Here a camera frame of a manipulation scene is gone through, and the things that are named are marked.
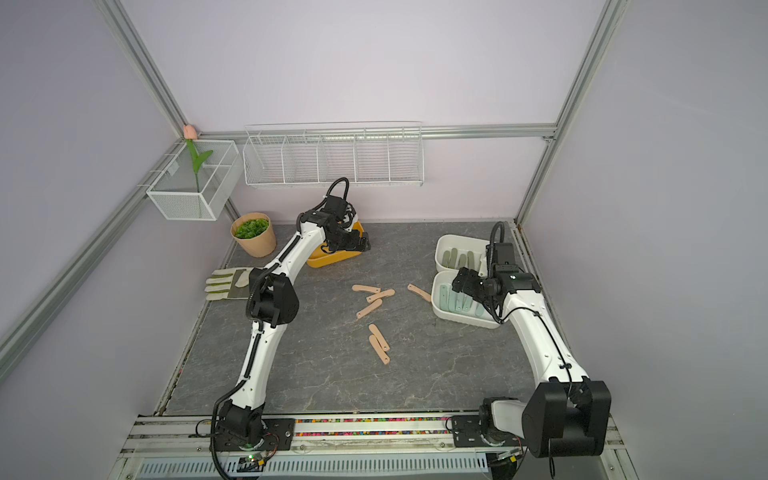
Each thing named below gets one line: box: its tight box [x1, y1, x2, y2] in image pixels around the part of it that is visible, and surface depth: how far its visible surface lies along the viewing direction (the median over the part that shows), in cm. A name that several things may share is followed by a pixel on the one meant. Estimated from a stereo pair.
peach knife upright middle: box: [356, 298, 383, 319], surface depth 98 cm
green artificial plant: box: [234, 218, 269, 239], surface depth 105 cm
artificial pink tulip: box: [183, 124, 213, 193], surface depth 93 cm
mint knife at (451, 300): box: [448, 289, 456, 312], surface depth 99 cm
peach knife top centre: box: [366, 289, 395, 303], surface depth 101 cm
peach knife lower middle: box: [368, 324, 390, 352], surface depth 91 cm
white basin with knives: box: [435, 234, 490, 272], surface depth 113 cm
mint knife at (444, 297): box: [439, 284, 449, 311], surface depth 101 cm
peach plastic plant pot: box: [230, 212, 277, 257], surface depth 107 cm
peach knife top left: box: [352, 285, 381, 293], surface depth 103 cm
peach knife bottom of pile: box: [369, 334, 391, 365], surface depth 88 cm
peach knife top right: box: [407, 283, 432, 302], surface depth 101 cm
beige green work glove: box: [204, 267, 253, 301], surface depth 104 cm
